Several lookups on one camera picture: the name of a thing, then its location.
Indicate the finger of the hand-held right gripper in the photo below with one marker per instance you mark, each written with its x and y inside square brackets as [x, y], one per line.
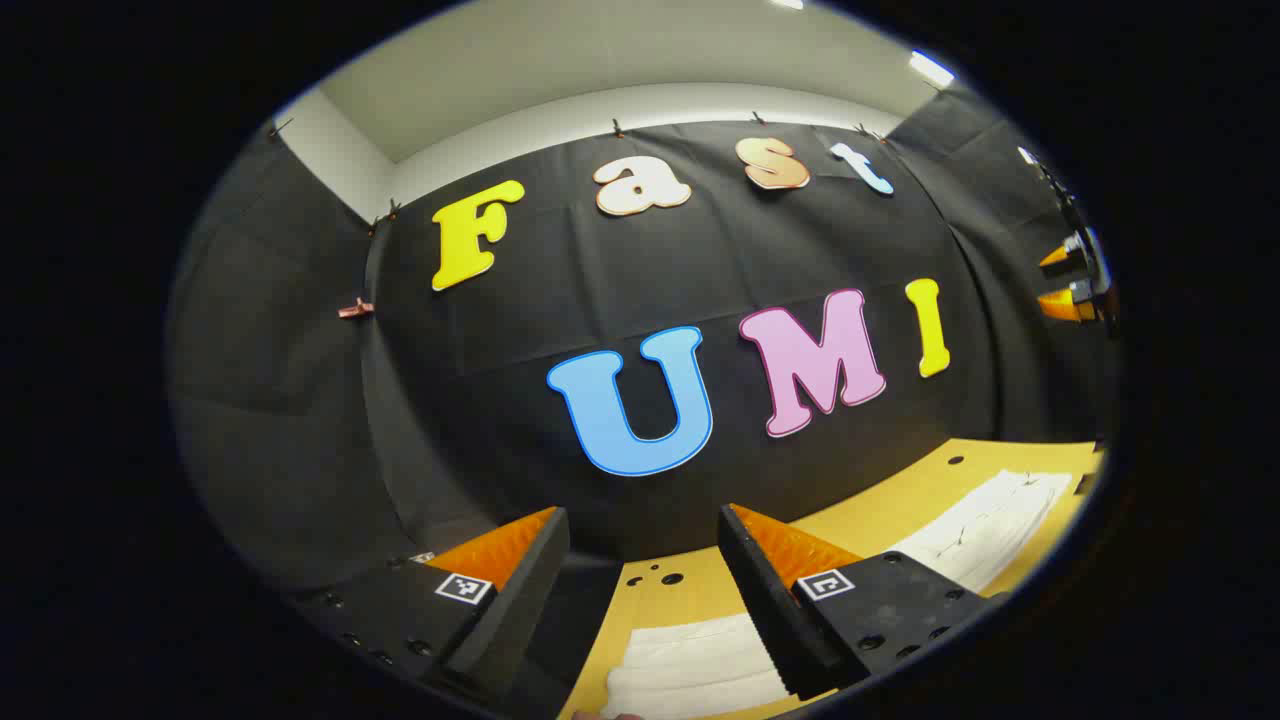
[1066, 305]
[1056, 257]

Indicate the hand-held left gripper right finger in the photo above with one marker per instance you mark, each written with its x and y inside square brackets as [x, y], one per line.
[760, 610]

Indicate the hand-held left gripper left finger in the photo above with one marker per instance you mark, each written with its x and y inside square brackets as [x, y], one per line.
[520, 610]

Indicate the white jeans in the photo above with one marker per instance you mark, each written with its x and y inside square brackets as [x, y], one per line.
[690, 660]

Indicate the black backdrop cloth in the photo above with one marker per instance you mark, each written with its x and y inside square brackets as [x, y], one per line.
[520, 330]

